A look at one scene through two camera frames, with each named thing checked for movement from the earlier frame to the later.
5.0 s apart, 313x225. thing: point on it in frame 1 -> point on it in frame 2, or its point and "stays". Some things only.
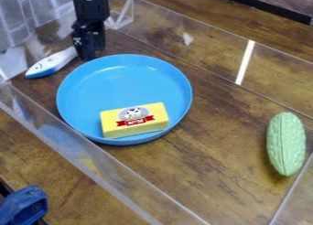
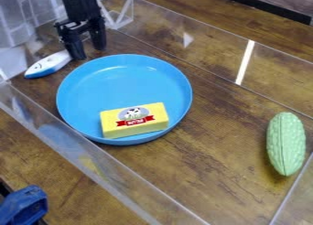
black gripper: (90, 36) -> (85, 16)
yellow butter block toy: (132, 121) stays
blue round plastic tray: (120, 81) stays
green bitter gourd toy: (287, 143) stays
